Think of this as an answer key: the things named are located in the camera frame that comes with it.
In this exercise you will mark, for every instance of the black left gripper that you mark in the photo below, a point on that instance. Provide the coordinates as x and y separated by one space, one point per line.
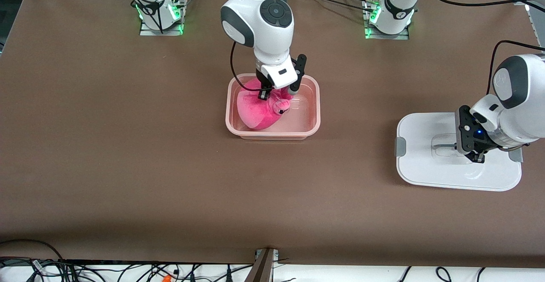
466 133

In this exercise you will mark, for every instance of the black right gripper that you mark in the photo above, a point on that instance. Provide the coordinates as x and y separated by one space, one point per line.
261 81

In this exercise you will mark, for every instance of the pink plush toy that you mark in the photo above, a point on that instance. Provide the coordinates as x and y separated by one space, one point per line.
255 111

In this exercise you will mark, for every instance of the white box lid grey clips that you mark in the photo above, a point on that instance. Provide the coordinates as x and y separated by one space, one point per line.
425 162

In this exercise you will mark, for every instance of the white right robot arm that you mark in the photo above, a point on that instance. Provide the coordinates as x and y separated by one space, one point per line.
264 26

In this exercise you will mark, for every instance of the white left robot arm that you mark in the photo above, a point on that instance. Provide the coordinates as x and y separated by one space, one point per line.
519 82

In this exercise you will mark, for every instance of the pink plastic box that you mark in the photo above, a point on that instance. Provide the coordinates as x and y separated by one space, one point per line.
306 120

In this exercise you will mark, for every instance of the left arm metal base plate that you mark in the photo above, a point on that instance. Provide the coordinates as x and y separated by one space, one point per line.
400 36

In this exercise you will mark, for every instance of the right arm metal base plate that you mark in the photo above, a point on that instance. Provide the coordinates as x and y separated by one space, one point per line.
159 31

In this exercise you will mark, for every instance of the brown post with metal bracket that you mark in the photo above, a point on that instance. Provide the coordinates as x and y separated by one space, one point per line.
262 269

